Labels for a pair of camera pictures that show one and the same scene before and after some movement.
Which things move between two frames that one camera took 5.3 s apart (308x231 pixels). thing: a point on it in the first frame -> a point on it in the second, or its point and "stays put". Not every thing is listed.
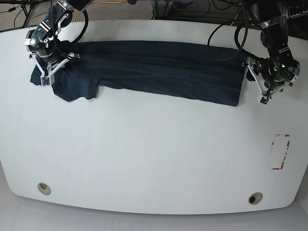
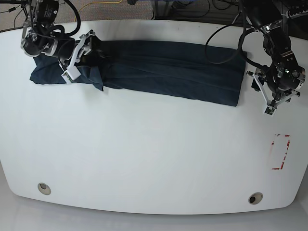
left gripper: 47,80 -> 73,52
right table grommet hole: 255,198 stays put
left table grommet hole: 44,188 stays put
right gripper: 253,65 -> 273,97
